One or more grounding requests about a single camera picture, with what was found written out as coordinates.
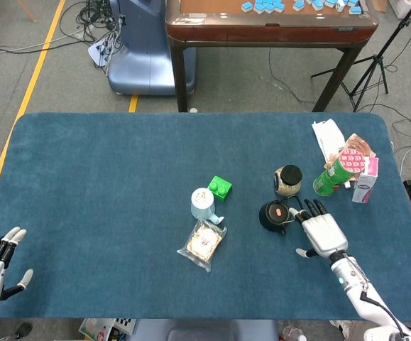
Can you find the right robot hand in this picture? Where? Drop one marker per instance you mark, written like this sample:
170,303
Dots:
324,231

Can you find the black teapot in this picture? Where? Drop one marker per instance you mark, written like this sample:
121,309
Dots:
274,213

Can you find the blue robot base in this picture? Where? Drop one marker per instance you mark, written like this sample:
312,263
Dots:
137,64

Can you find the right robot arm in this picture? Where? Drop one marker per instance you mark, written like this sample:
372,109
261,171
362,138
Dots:
347,277

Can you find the green chip canister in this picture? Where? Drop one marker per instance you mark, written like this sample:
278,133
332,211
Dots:
327,177

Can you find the pink white carton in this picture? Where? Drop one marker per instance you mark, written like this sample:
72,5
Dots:
363,188

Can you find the glass grain jar black lid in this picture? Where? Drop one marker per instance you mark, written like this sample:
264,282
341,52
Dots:
286,186

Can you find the white paper bag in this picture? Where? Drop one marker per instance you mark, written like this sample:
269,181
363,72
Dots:
327,136

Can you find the orange snack packet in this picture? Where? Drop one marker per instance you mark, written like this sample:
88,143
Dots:
356,142

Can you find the clear plastic bottle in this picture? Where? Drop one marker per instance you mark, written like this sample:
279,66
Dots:
294,334

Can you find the green toy brick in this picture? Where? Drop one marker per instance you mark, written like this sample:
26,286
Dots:
221,190

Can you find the bagged sliced bread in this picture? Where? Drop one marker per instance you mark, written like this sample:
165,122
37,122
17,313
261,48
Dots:
203,243

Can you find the light blue mug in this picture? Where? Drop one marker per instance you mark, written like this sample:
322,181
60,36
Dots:
201,209

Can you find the blue felt tablecloth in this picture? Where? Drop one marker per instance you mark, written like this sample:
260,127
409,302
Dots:
84,195

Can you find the checkerboard printed sheet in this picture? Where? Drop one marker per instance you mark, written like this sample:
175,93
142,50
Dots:
125,324

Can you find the grey robot torso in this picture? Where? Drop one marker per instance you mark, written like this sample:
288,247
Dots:
205,330

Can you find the black tripod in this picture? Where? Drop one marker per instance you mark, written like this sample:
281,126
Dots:
378,61

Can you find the brown mahjong table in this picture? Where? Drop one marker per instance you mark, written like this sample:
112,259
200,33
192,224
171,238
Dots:
262,32

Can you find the white dotted mahjong tile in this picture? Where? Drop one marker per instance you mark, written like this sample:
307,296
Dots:
340,4

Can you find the cardboard box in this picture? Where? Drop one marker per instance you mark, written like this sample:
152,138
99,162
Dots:
378,4

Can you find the blue mahjong tile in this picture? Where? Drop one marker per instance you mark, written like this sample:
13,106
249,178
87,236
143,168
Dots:
247,6

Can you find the white power strip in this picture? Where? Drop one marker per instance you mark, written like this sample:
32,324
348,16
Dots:
100,49

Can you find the white chair wooden legs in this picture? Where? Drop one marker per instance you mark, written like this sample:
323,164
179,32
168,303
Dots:
27,10

